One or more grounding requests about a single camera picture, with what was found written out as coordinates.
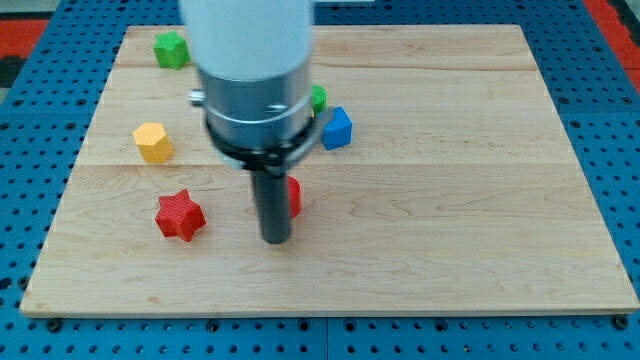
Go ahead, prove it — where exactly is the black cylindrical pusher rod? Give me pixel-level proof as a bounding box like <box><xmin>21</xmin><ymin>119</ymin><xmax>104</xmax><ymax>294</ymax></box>
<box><xmin>251</xmin><ymin>171</ymin><xmax>291</xmax><ymax>244</ymax></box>

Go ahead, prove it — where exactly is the red circle block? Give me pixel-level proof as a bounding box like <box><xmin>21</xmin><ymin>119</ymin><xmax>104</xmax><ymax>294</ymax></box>
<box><xmin>287</xmin><ymin>176</ymin><xmax>303</xmax><ymax>219</ymax></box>

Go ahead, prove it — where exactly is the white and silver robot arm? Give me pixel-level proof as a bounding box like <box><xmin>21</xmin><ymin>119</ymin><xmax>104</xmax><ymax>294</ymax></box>
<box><xmin>179</xmin><ymin>0</ymin><xmax>330</xmax><ymax>244</ymax></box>

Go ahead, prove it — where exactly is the green circle block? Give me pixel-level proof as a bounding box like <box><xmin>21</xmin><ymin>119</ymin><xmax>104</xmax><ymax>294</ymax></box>
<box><xmin>311</xmin><ymin>84</ymin><xmax>328</xmax><ymax>114</ymax></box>

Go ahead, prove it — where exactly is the blue cube block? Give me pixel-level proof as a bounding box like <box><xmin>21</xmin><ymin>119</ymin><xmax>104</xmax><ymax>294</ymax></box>
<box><xmin>321</xmin><ymin>107</ymin><xmax>353</xmax><ymax>151</ymax></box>

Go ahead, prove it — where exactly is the red star block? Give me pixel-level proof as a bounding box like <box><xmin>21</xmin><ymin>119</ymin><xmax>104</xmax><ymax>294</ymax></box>
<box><xmin>155</xmin><ymin>189</ymin><xmax>206</xmax><ymax>242</ymax></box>

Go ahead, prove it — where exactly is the yellow hexagon block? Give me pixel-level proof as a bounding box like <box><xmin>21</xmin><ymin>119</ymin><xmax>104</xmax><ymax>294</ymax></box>
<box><xmin>132</xmin><ymin>122</ymin><xmax>174</xmax><ymax>164</ymax></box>

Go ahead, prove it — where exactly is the green star block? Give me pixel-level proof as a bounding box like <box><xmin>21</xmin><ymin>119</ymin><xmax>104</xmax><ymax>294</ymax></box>
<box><xmin>153</xmin><ymin>30</ymin><xmax>191</xmax><ymax>70</ymax></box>

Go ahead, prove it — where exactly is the wooden board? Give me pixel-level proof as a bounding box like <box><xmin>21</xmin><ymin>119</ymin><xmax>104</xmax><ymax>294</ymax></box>
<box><xmin>20</xmin><ymin>25</ymin><xmax>639</xmax><ymax>318</ymax></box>

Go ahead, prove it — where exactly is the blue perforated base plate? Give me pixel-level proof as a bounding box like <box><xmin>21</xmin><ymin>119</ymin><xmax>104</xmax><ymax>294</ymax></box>
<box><xmin>1</xmin><ymin>0</ymin><xmax>639</xmax><ymax>359</ymax></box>

